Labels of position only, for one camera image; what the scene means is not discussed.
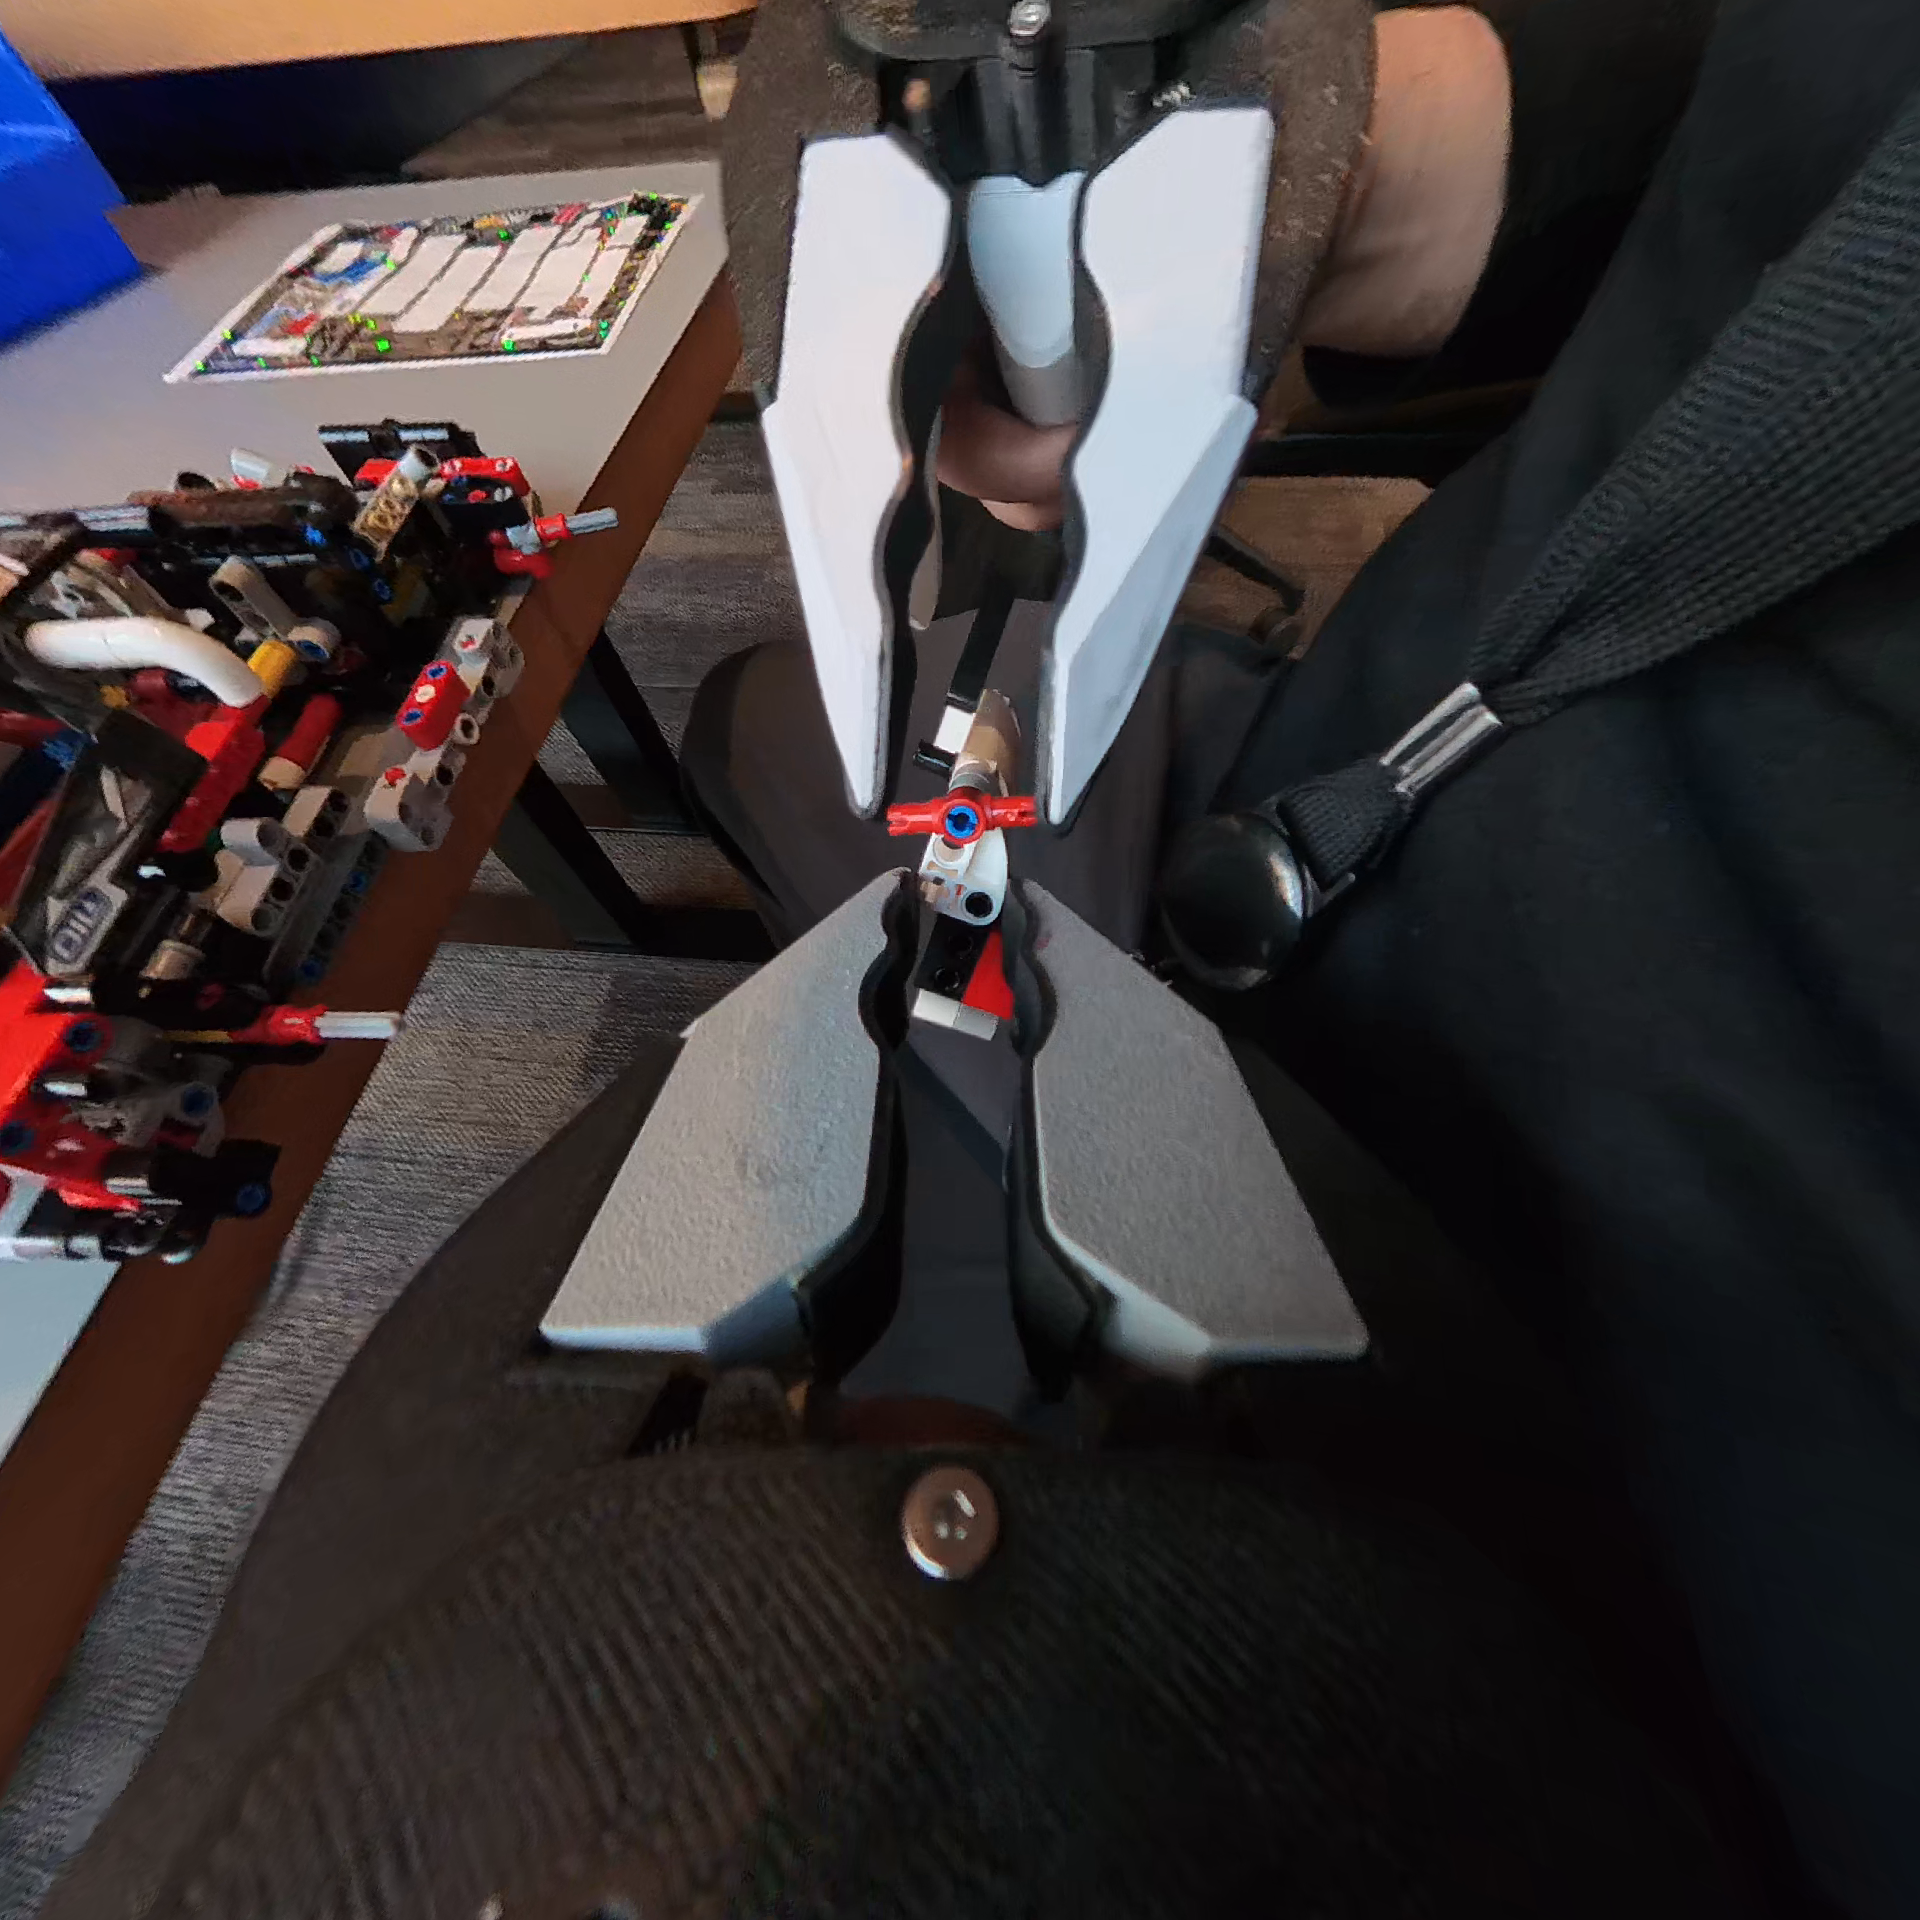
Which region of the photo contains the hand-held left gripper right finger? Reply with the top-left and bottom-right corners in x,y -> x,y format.
1007,876 -> 1373,1381

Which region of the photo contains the person's right hand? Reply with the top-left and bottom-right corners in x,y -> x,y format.
932,6 -> 1518,529

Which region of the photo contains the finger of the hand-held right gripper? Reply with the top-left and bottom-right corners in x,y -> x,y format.
1038,101 -> 1279,830
756,131 -> 961,824

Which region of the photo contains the sticker sheet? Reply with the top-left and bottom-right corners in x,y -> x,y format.
162,187 -> 703,386

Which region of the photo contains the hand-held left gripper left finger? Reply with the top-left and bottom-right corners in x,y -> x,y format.
536,869 -> 919,1397

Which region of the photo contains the blue plastic bin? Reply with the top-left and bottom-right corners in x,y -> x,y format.
0,26 -> 150,349

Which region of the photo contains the toy brick race car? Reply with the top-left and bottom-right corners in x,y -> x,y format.
0,416 -> 619,1269

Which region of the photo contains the red white brick subassembly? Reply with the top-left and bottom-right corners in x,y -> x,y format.
884,600 -> 1039,1047

